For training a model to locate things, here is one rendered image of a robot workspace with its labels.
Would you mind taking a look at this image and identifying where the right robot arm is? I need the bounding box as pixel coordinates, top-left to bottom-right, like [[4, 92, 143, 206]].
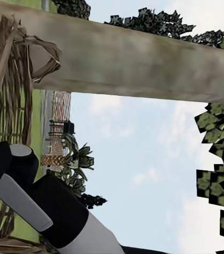
[[0, 142, 169, 254]]

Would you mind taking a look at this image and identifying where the wicker basket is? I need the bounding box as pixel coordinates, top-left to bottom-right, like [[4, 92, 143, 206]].
[[0, 13, 62, 254]]

